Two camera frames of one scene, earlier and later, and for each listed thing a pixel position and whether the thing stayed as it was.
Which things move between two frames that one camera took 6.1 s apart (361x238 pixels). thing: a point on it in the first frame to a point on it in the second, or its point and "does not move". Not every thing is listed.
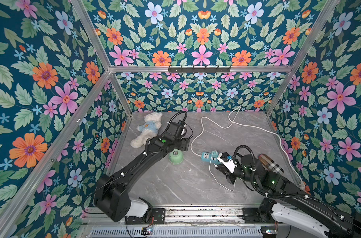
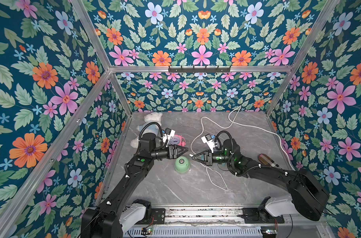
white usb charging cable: (215, 179) to (192, 155)
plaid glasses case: (270, 164) does not move
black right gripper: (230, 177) to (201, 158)
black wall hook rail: (199, 70) does not move
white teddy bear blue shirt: (149, 129) does not move
